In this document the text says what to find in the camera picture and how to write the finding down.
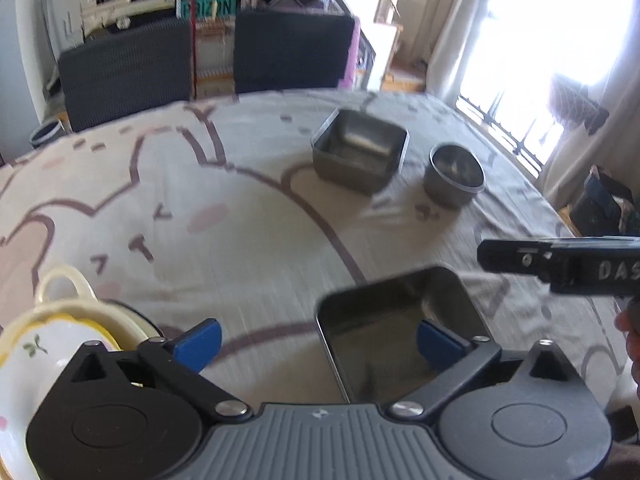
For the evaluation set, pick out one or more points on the round dark bin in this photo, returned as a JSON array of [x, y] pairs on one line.
[[47, 135]]

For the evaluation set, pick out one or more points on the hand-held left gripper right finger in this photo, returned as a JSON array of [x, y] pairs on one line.
[[440, 342]]

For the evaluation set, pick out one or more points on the person's right hand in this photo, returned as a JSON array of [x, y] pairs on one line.
[[631, 340]]

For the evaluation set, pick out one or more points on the black window railing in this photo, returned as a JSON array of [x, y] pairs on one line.
[[500, 125]]

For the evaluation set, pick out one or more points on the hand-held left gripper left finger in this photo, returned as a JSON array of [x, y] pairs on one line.
[[200, 345]]

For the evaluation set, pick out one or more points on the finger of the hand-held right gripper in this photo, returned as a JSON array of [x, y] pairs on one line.
[[510, 257]]

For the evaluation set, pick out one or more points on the dark woven chair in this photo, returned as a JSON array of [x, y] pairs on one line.
[[125, 70], [295, 50]]

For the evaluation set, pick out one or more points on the green plate sign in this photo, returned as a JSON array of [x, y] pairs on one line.
[[207, 7]]

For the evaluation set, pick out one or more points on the floral bowl with yellow rim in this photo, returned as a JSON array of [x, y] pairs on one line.
[[35, 375]]

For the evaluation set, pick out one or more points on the pink cloth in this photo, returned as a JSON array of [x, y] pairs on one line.
[[354, 55]]

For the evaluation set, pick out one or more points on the light curtain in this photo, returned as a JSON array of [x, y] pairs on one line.
[[460, 25]]

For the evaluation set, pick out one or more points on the grey hanging cloth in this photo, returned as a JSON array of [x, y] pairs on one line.
[[580, 105]]

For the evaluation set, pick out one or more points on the small square steel container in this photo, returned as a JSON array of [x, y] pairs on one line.
[[380, 320]]

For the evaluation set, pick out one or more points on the round steel bowl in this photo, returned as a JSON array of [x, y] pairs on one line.
[[452, 190]]

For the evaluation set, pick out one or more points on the large rectangular steel container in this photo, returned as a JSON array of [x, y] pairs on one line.
[[350, 170]]

